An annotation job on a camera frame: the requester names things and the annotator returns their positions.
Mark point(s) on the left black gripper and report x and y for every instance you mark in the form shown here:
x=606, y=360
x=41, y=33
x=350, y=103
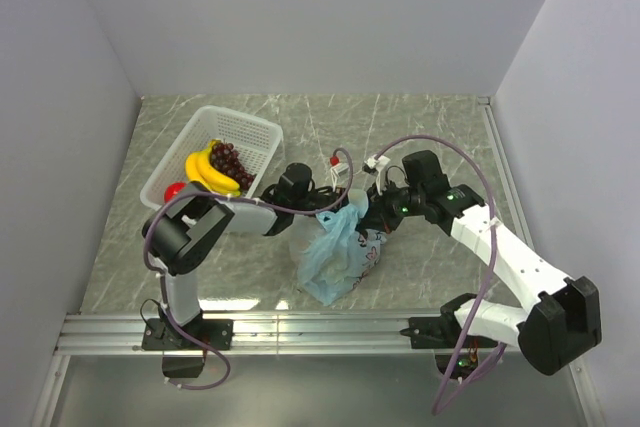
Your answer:
x=335, y=195

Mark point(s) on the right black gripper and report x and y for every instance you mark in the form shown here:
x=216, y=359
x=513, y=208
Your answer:
x=378, y=215

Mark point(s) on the light blue plastic bag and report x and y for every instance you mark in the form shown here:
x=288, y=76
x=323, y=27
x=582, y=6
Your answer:
x=331, y=255

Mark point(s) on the white plastic basket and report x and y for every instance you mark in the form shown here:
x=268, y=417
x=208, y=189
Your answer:
x=254, y=138

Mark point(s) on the dark purple fake grapes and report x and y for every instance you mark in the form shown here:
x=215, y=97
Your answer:
x=224, y=158

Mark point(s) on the yellow banana bunch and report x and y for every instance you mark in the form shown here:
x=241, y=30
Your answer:
x=199, y=169

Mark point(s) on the red fake apple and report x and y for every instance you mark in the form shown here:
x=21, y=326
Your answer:
x=172, y=190

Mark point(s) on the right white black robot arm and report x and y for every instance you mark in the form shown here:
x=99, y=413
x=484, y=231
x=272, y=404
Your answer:
x=557, y=319

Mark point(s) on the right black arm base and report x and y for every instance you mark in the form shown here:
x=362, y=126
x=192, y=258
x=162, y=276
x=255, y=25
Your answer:
x=436, y=333

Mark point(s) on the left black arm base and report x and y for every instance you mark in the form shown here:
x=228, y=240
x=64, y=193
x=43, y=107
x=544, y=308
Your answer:
x=185, y=349

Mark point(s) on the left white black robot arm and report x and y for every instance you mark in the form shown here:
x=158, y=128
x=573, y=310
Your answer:
x=179, y=237

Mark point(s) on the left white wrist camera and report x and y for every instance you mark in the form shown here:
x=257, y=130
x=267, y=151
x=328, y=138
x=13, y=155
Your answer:
x=338, y=170

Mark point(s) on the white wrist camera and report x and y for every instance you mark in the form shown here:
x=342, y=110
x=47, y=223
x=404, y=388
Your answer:
x=377, y=166
x=338, y=170

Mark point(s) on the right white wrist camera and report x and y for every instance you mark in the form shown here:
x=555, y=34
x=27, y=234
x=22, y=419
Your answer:
x=377, y=166

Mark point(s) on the aluminium mounting rail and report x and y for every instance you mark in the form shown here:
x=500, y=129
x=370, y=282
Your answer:
x=323, y=333

